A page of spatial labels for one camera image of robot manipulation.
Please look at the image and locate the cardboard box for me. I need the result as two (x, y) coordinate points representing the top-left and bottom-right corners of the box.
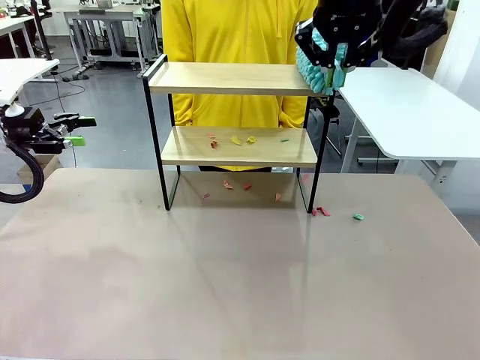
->
(16, 154), (64, 185)

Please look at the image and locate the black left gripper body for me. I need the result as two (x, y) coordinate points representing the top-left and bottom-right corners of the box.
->
(0, 125), (68, 155)

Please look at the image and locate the brown cardboard panel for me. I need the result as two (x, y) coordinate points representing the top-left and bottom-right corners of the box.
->
(422, 9), (458, 78)

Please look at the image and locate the person's right forearm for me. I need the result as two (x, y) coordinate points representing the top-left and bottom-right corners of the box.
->
(172, 93), (198, 128)

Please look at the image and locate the black left arm cable sleeve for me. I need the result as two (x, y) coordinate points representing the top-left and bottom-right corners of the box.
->
(0, 140), (46, 206)

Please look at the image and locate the teal microfiber duster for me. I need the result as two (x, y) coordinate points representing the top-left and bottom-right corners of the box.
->
(295, 20), (350, 97)

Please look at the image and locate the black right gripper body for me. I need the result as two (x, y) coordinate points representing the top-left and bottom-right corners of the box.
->
(312, 0), (382, 50)

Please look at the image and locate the person in yellow hoodie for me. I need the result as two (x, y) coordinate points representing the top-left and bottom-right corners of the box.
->
(160, 0), (320, 173)

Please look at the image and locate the black right arm cable sleeve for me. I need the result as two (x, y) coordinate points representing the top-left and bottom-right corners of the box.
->
(378, 0), (449, 65)

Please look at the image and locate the two-tier wooden shelf black frame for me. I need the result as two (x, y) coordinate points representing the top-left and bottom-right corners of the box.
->
(142, 53), (338, 215)

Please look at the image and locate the person's left forearm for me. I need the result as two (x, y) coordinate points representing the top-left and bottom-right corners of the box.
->
(279, 95), (313, 129)

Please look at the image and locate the grey metal desk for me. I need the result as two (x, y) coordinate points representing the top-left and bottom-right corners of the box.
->
(61, 4), (161, 78)

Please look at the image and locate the black office chair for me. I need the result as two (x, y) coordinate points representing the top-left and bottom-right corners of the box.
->
(310, 93), (343, 158)

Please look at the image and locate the black pole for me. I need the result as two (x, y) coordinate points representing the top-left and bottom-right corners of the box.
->
(30, 0), (54, 62)

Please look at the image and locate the black arm cable sleeve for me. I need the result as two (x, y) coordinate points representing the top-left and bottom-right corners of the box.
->
(378, 0), (449, 65)
(0, 140), (46, 206)

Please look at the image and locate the large white desk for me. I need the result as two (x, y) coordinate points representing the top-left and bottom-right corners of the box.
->
(337, 66), (480, 188)

